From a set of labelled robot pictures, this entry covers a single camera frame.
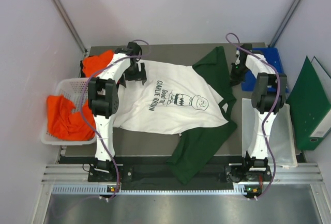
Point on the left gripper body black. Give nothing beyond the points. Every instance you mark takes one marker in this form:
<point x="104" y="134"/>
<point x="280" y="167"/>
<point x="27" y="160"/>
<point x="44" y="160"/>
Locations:
<point x="131" y="73"/>

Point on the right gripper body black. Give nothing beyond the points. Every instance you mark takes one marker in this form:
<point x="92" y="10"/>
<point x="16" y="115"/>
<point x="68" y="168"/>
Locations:
<point x="237" y="73"/>

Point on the white green raglan t-shirt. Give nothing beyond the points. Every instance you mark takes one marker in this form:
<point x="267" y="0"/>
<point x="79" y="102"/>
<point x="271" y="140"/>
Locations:
<point x="194" y="102"/>

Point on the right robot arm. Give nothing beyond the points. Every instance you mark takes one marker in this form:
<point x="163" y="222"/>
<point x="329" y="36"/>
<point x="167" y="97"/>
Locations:
<point x="268" y="97"/>

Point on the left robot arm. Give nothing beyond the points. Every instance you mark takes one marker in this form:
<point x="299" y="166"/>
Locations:
<point x="103" y="101"/>

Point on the blue plastic folder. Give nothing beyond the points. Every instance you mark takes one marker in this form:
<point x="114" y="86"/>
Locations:
<point x="272" y="57"/>

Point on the folded orange t-shirt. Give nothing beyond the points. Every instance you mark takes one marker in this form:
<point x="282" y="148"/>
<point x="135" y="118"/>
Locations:
<point x="95" y="63"/>

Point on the white plastic basket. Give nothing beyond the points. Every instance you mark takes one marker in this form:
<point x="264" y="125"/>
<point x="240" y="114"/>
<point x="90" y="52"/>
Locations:
<point x="72" y="89"/>

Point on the green lever arch binder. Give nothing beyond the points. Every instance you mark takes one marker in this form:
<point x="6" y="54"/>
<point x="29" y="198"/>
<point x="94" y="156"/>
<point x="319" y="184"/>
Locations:
<point x="309" y="103"/>

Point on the translucent plastic sleeve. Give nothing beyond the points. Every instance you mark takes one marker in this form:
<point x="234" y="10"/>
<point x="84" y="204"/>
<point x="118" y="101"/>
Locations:
<point x="281" y="139"/>

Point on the crumpled orange t-shirt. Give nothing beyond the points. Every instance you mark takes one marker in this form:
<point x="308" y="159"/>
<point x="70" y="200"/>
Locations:
<point x="64" y="124"/>

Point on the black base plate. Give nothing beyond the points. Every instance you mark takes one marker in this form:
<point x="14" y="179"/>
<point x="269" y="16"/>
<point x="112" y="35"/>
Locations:
<point x="211" y="177"/>

